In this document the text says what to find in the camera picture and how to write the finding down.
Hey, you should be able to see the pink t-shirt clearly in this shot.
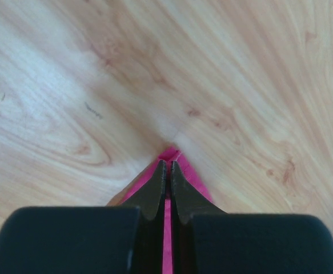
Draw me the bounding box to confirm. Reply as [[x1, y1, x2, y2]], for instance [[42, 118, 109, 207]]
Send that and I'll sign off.
[[107, 146, 212, 274]]

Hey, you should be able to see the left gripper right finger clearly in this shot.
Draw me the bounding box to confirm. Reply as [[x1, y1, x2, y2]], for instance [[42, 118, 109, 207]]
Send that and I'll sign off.
[[170, 162, 333, 273]]

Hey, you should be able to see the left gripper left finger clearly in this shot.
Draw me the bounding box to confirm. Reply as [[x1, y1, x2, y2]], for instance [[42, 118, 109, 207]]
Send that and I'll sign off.
[[0, 161, 166, 273]]

